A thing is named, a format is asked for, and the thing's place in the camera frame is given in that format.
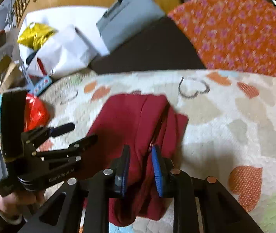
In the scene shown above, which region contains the dark red garment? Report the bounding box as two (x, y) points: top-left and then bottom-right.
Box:
(76, 94), (188, 227)

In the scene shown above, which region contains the left hand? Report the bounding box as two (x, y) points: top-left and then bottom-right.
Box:
(0, 190), (45, 218)

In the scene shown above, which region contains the red plastic bag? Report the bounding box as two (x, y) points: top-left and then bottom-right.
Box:
(24, 94), (50, 131)

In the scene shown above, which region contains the blue patterned box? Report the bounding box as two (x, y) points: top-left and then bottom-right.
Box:
(30, 76), (53, 96)

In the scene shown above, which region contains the heart patterned quilt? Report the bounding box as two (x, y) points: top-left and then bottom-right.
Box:
(40, 70), (276, 232)

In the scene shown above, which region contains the white plastic bag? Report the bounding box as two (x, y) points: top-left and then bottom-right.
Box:
(27, 25), (97, 80)

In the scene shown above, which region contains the white pillow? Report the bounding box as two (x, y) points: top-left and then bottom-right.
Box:
(24, 6), (110, 56)

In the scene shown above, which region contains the yellow plastic bag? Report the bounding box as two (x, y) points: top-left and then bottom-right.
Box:
(17, 23), (57, 51)

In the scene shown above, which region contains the black cushion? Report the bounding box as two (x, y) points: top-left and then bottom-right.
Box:
(90, 17), (205, 74)

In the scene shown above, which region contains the grey pillow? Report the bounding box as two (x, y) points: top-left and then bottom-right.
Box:
(96, 0), (165, 52)

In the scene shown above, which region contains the orange floral fabric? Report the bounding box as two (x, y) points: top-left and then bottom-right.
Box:
(168, 0), (276, 77)

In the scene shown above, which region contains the wire shelf rack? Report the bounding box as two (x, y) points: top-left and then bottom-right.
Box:
(0, 30), (34, 94)

